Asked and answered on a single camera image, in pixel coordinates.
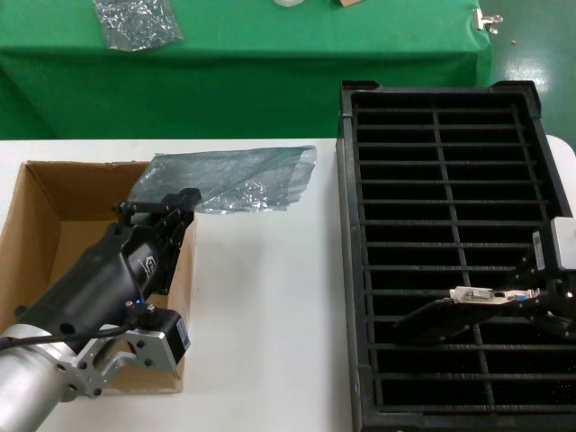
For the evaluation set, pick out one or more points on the silver metal clip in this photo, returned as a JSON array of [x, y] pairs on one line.
[[483, 20]]

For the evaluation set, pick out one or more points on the flat-flapped brown cardboard box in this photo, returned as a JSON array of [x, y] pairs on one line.
[[351, 2]]

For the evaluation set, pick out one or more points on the crumpled silver antistatic bag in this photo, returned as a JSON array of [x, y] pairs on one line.
[[135, 24]]

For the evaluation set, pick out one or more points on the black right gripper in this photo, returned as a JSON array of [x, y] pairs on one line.
[[562, 297]]

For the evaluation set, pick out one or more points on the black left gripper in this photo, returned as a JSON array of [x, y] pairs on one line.
[[103, 288]]

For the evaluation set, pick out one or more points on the graphics card with metal bracket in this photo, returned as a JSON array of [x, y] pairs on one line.
[[477, 295]]

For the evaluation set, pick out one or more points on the black slotted plastic container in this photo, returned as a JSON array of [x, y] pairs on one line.
[[450, 180]]

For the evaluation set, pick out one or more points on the brown open cardboard box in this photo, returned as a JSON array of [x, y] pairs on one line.
[[40, 216]]

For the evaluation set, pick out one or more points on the grey translucent antistatic bag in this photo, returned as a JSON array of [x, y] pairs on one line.
[[234, 175]]

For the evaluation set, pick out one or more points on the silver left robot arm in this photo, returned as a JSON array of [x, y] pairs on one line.
[[27, 391]]

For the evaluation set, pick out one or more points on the green tablecloth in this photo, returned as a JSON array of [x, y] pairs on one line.
[[270, 90]]

